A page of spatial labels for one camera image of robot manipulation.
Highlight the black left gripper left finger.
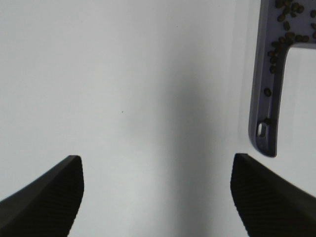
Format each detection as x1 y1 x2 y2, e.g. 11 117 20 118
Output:
0 156 84 237

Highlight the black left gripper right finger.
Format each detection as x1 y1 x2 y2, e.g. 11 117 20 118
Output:
230 153 316 237

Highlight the pile of coffee beans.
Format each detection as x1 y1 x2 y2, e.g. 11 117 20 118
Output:
263 0 316 125

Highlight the purple plastic dustpan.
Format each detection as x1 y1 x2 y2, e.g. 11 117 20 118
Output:
248 0 316 157

